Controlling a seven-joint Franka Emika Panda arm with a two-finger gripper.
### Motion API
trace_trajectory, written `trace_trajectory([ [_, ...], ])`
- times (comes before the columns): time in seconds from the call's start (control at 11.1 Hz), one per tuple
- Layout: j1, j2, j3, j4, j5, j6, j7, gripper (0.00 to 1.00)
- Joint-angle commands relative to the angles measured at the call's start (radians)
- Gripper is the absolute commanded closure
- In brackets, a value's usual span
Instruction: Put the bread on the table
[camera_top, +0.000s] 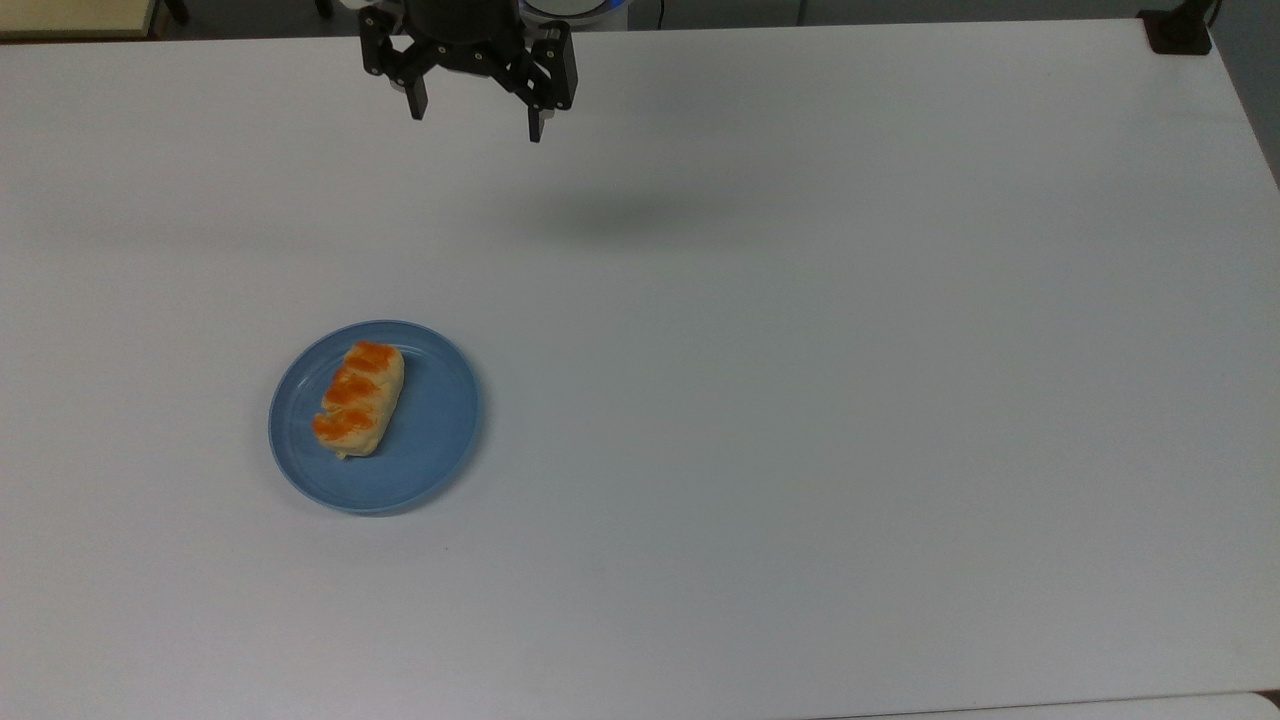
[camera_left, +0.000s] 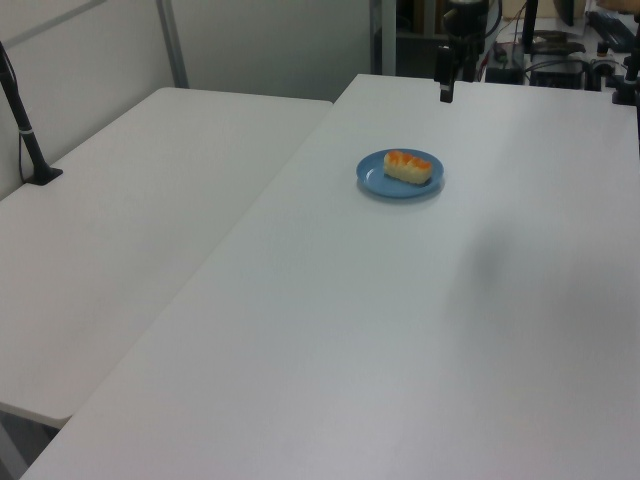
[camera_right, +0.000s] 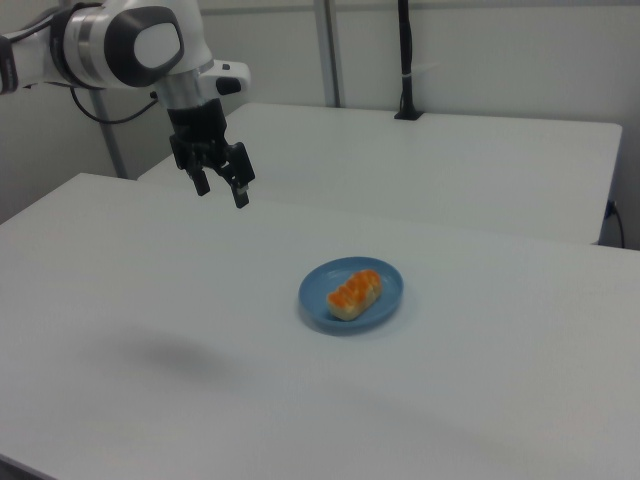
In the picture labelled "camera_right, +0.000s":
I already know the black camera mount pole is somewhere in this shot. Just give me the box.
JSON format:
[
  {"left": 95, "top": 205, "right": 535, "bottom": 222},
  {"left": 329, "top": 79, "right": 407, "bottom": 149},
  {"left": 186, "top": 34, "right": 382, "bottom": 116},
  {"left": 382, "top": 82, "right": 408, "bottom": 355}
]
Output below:
[{"left": 393, "top": 0, "right": 424, "bottom": 121}]

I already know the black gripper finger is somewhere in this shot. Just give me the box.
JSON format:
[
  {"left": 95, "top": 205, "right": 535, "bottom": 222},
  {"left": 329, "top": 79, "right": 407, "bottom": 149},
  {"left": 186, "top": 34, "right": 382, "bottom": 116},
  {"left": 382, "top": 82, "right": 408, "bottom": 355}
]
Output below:
[
  {"left": 218, "top": 142, "right": 257, "bottom": 210},
  {"left": 187, "top": 155, "right": 211, "bottom": 197}
]

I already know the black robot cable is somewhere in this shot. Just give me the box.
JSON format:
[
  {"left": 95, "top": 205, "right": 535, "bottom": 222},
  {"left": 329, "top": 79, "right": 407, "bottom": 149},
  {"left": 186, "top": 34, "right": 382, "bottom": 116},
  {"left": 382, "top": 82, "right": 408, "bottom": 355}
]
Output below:
[{"left": 68, "top": 85, "right": 160, "bottom": 125}]

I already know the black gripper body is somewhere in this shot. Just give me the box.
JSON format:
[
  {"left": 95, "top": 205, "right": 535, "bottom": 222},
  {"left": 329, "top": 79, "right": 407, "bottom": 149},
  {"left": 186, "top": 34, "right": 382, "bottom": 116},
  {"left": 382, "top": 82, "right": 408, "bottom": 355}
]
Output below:
[{"left": 165, "top": 97, "right": 236, "bottom": 174}]

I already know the white rear table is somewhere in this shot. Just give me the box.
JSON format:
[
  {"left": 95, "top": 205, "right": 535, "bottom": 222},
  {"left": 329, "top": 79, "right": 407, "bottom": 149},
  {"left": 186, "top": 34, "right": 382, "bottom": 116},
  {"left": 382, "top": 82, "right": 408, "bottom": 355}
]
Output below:
[{"left": 135, "top": 102, "right": 623, "bottom": 246}]

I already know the blue oval plate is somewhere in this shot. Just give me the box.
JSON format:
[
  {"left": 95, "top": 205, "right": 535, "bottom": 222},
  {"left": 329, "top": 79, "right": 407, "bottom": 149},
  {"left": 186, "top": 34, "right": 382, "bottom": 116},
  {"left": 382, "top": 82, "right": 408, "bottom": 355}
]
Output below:
[{"left": 298, "top": 256, "right": 405, "bottom": 336}]

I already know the orange glazed bread loaf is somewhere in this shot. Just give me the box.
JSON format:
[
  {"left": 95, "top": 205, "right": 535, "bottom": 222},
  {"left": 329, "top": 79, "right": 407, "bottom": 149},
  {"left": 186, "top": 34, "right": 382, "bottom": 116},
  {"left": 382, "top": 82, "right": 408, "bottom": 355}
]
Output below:
[{"left": 327, "top": 269, "right": 382, "bottom": 322}]

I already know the grey partition post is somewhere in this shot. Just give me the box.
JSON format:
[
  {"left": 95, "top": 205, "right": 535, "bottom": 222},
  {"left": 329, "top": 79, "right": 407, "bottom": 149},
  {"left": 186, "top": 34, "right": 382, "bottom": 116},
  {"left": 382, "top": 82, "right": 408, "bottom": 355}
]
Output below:
[{"left": 313, "top": 0, "right": 346, "bottom": 108}]

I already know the black wall power cable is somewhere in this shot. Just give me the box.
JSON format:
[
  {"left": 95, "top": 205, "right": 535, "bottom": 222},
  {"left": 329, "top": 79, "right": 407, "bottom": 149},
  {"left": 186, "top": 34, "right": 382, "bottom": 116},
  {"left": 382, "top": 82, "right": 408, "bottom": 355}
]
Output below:
[{"left": 605, "top": 199, "right": 626, "bottom": 248}]

